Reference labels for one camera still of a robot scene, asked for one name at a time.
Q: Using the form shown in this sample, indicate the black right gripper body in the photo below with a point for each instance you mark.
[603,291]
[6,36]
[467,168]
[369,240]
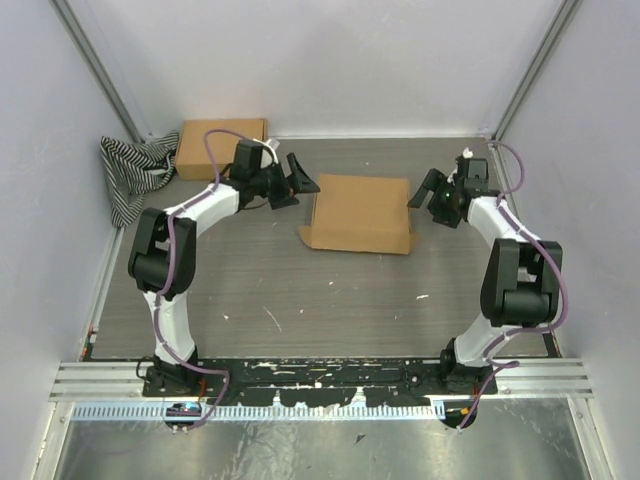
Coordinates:
[440,204]

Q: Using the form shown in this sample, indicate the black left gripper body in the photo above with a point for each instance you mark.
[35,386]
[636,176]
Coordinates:
[273,183]

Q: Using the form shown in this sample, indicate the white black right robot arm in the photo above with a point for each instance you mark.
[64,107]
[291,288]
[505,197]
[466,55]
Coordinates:
[523,290]

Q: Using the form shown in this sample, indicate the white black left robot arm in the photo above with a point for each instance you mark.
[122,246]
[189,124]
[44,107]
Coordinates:
[162,260]

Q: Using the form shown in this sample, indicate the striped black white cloth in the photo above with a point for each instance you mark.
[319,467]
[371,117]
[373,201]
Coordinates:
[134,170]

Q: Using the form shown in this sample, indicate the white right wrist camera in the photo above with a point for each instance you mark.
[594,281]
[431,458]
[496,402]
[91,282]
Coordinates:
[461,164]

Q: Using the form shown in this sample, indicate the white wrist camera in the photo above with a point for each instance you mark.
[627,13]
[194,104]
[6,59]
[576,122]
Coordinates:
[461,164]
[269,155]

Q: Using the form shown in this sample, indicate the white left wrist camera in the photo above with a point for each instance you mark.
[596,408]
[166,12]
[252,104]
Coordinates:
[269,155]

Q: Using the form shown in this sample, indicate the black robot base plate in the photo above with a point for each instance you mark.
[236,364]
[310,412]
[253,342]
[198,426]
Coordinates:
[314,382]

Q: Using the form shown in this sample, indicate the slotted aluminium cable duct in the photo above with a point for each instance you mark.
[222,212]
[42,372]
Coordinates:
[191,411]

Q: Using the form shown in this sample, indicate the aluminium front frame rail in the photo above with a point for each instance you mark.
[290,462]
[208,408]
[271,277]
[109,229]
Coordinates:
[533,378]

